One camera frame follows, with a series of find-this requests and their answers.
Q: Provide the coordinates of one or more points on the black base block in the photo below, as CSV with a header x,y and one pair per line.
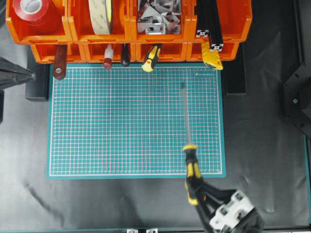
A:
x,y
38,89

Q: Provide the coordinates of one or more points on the brown wooden tool handle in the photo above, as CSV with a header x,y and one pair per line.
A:
x,y
60,62

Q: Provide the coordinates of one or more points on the dark brown tool handle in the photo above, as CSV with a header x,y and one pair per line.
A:
x,y
125,55

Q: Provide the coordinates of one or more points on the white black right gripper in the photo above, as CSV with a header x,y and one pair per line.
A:
x,y
233,210

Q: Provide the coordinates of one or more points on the black right mount plate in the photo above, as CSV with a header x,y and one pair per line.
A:
x,y
297,99

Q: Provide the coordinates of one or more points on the silver corner brackets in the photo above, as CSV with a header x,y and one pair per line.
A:
x,y
159,17

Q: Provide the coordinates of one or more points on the yellow utility knife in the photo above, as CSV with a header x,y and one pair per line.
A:
x,y
210,58

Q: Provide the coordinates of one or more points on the green cutting mat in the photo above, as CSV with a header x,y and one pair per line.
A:
x,y
127,123

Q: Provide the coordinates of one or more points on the black aluminium extrusion bar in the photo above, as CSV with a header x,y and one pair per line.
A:
x,y
214,26

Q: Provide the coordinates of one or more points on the orange plastic container rack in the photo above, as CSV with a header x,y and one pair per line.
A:
x,y
75,30

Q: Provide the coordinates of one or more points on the beige double-sided tape roll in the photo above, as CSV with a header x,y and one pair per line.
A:
x,y
101,15

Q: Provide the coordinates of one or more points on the red tape roll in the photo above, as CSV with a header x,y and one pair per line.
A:
x,y
36,12

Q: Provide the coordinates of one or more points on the yellow black screwdriver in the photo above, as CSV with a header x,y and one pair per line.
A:
x,y
151,58
190,155

